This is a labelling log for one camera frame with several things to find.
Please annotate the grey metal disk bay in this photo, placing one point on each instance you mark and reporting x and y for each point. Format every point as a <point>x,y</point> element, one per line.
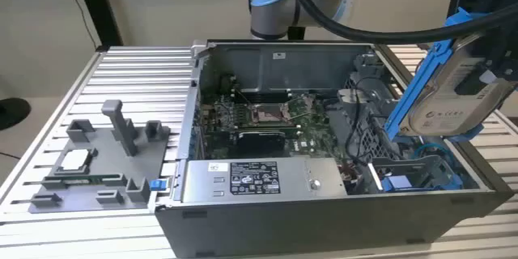
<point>370,150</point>

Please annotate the green motherboard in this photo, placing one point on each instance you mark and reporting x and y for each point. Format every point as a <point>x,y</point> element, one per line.
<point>312,137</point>

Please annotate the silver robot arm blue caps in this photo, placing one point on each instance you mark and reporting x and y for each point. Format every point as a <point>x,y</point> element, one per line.
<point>276,13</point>

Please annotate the green RAM stick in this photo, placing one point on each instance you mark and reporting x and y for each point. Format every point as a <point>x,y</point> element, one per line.
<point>91,179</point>

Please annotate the grey part rack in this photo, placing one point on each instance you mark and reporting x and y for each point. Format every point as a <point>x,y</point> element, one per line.
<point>105,150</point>

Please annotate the silver power supply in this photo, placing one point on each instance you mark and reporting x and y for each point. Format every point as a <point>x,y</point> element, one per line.
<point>202,180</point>

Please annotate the black upright post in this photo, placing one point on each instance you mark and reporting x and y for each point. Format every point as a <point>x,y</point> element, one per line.
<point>99,7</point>

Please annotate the black open PC case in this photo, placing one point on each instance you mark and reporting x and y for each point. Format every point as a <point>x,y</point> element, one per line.
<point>284,225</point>

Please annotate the silver CPU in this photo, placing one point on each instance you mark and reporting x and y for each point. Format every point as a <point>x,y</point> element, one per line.
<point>75,160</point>

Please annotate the grey metal bracket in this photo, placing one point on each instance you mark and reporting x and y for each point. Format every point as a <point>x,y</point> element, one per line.
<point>366,65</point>

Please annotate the blue case latch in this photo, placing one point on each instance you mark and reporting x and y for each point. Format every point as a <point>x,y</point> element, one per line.
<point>157,185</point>

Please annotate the black round stand base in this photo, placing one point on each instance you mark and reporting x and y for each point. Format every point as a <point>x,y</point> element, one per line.
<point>13,113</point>

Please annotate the CPU socket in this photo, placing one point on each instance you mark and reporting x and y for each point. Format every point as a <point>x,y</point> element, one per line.
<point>265,115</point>

